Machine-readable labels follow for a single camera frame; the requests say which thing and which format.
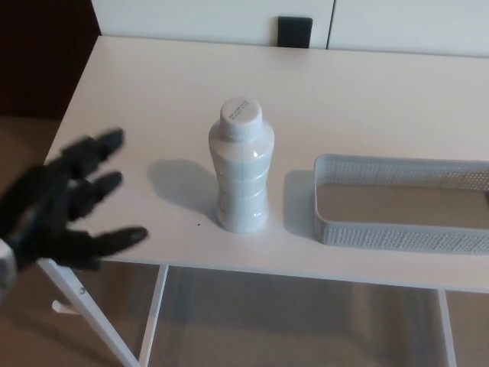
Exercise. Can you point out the dark brown door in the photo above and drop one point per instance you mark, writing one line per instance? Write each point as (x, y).
(42, 57)

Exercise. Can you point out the white plastic bottle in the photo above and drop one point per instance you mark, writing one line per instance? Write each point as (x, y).
(240, 183)

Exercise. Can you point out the grey perforated plastic container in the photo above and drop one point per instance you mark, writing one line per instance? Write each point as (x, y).
(397, 237)

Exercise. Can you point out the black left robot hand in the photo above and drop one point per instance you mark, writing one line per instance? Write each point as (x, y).
(49, 206)

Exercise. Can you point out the black wall socket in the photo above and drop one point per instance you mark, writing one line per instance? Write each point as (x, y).
(295, 32)

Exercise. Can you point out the white cabinet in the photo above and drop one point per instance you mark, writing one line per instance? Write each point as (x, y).
(401, 23)

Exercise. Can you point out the white metal desk frame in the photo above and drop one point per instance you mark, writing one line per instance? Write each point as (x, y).
(80, 306)

